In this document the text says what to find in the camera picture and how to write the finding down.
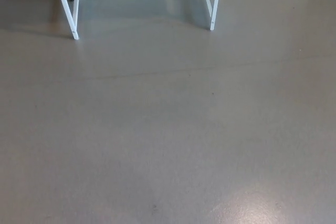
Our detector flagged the white desk with metal frame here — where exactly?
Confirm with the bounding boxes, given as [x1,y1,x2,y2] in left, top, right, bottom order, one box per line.
[51,0,224,40]

